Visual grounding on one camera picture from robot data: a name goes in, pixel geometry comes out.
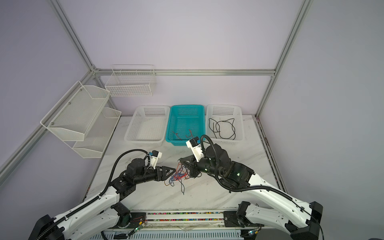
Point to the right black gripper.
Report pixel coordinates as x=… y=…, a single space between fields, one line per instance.
x=190 y=166

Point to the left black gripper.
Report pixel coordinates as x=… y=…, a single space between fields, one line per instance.
x=163 y=175

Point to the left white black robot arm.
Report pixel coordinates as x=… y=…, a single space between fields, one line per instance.
x=105 y=209

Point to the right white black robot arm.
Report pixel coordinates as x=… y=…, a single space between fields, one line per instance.
x=299 y=219

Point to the teal plastic basket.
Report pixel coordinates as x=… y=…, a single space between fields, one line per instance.
x=185 y=123

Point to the left white plastic basket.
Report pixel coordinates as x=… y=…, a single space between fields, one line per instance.
x=148 y=125

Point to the white plastic basket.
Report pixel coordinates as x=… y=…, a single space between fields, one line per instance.
x=148 y=125
x=224 y=124

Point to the right white plastic basket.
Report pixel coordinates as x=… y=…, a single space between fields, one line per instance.
x=224 y=124

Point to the upper white mesh shelf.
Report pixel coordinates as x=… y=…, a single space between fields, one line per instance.
x=72 y=118

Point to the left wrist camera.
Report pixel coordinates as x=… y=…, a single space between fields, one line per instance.
x=154 y=158

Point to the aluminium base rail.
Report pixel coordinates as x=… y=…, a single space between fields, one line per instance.
x=203 y=225

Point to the white wire wall basket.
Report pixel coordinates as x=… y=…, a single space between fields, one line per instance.
x=132 y=81

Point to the aluminium frame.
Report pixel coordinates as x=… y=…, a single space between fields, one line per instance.
x=15 y=160

